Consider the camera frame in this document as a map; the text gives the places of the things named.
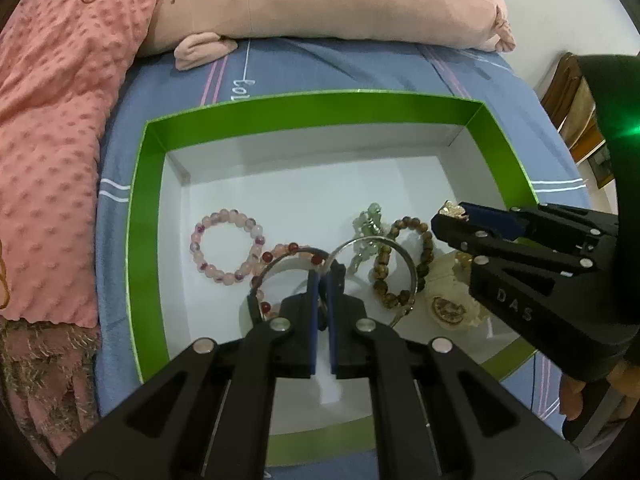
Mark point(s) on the person's right hand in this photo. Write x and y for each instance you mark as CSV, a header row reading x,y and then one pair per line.
x,y
571,397

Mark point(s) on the silver bangle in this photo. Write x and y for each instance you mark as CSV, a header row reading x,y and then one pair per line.
x,y
413,285

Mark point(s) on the cream carved ornament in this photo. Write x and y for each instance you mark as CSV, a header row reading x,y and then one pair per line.
x,y
450,310

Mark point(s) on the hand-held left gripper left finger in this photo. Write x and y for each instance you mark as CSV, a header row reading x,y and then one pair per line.
x,y
313,330

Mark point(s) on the wooden chair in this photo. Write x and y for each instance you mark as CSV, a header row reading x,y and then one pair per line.
x,y
570,100

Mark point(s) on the blue striped bedsheet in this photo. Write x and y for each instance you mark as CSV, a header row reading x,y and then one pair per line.
x,y
350,67

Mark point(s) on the pink fringed scarf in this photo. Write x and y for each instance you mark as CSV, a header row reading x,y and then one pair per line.
x,y
40,385

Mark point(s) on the pink plush pillow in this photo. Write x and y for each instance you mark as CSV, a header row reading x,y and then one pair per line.
x,y
325,0

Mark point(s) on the green jade pendant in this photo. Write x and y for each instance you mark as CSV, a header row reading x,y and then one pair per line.
x,y
371,217

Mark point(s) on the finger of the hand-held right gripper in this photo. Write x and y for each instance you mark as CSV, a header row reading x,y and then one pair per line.
x,y
505,290
492,220

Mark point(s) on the pink dotted blanket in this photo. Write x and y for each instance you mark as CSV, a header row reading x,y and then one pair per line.
x,y
50,135

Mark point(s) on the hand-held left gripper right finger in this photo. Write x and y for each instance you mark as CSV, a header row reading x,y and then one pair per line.
x,y
334,330

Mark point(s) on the green white cardboard box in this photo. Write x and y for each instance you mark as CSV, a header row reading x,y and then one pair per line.
x,y
150,260

